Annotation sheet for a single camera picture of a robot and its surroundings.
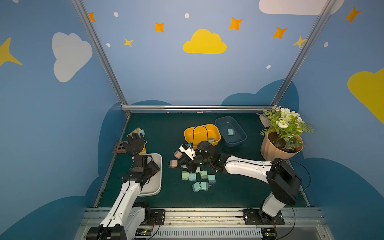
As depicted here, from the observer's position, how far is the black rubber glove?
1.00 metres

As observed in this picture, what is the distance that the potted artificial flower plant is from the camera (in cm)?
76

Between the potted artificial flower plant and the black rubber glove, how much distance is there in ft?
2.64
